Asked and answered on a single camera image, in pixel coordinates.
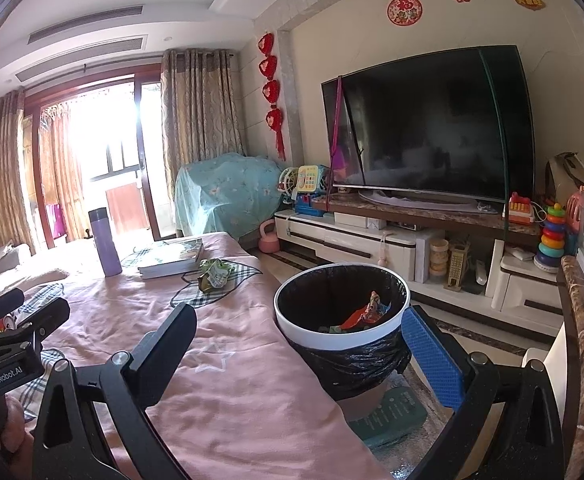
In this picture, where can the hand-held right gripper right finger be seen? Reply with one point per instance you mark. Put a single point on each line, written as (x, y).
(432, 360)

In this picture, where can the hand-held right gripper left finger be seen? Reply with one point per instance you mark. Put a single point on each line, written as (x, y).
(167, 355)

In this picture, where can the white bin with black liner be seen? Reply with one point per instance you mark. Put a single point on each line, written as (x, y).
(332, 344)

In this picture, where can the person's left hand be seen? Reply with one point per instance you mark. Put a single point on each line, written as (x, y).
(12, 425)

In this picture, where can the pale sofa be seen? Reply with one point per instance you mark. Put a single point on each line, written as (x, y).
(2, 280)

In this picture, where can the green floor mat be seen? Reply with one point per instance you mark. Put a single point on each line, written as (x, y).
(397, 415)

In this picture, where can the red and silver snack packet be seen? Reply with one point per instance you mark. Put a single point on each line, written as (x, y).
(378, 305)

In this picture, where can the wooden building toy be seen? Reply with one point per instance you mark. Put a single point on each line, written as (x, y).
(457, 270)

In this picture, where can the green snack wrapper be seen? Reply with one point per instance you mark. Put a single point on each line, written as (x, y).
(217, 275)

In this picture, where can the thick book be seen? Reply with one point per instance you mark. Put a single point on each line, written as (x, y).
(172, 260)

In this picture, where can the purple thermos bottle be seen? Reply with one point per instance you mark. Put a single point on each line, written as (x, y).
(106, 245)

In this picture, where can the cream round stacking toy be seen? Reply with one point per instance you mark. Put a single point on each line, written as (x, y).
(439, 257)

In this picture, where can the small hanging charm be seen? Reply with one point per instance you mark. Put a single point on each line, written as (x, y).
(384, 257)

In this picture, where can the beige patterned curtain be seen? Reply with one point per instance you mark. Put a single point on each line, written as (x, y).
(202, 125)
(2, 175)

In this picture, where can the white television cabinet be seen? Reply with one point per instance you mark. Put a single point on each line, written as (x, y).
(352, 245)

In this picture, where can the brown marble shelf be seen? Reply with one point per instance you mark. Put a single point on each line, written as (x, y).
(422, 215)

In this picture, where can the pink kettlebell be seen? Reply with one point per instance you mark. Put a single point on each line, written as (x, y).
(269, 242)

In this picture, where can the teal floral cloth cover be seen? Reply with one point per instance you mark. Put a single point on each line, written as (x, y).
(227, 195)

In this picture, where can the red toy telephone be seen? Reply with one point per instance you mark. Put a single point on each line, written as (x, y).
(519, 210)

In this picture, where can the wooden sliding door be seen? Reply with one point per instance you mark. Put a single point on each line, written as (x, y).
(144, 160)

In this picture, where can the blue toy cash register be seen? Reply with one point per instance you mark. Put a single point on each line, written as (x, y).
(307, 206)

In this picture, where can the cardboard box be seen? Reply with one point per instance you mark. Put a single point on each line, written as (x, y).
(572, 175)

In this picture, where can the black television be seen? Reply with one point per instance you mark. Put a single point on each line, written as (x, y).
(432, 125)

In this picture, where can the red hanging ornament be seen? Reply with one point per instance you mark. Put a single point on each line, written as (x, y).
(271, 90)

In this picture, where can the ceiling air vent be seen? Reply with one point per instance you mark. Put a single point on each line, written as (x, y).
(87, 25)

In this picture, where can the round red wall sticker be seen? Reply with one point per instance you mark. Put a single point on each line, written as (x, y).
(404, 10)

